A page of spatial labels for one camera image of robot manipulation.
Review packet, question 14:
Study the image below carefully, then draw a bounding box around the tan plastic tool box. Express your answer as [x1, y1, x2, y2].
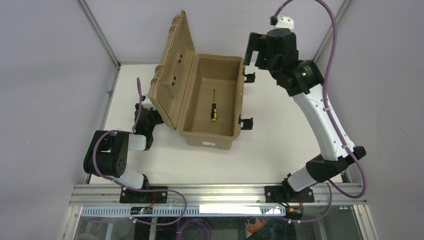
[148, 11, 254, 150]

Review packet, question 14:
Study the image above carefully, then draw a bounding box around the aluminium mounting rail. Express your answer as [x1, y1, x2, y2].
[69, 183, 367, 207]

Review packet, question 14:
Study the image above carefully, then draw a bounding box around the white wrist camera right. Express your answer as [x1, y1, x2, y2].
[270, 14, 295, 32]

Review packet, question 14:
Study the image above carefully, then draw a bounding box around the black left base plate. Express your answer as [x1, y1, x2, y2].
[119, 185, 168, 205]

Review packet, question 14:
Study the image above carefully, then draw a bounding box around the white slotted cable duct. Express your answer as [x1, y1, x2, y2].
[81, 204, 286, 218]

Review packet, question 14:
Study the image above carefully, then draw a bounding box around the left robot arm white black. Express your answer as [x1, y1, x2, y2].
[83, 103, 163, 190]

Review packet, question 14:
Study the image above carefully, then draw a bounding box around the orange object under table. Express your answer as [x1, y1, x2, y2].
[245, 217, 267, 234]

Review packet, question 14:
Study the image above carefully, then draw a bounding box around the coiled purple cable below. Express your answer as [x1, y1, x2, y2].
[175, 218, 213, 240]

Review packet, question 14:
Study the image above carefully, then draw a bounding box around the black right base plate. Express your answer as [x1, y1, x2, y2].
[264, 185, 315, 203]

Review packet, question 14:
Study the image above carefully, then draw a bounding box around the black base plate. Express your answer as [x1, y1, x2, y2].
[264, 185, 315, 203]
[119, 185, 168, 205]

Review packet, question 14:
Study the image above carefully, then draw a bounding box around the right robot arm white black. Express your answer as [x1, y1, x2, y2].
[243, 28, 367, 202]

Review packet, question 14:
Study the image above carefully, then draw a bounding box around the black yellow screwdriver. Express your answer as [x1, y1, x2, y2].
[211, 89, 218, 122]

